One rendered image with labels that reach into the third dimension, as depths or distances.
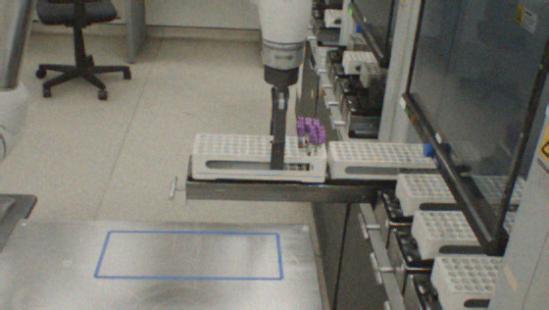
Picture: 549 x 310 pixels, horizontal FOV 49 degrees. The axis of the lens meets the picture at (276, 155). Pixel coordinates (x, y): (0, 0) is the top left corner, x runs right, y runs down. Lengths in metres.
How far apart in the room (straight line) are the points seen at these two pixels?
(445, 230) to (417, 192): 0.14
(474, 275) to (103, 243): 0.71
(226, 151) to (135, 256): 0.32
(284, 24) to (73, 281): 0.62
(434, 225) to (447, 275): 0.16
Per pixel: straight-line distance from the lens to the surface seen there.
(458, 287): 1.13
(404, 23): 1.64
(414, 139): 1.59
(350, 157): 1.46
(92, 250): 1.22
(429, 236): 1.23
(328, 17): 2.62
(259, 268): 1.15
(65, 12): 3.82
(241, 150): 1.33
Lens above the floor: 1.55
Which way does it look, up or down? 29 degrees down
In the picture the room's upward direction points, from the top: 4 degrees clockwise
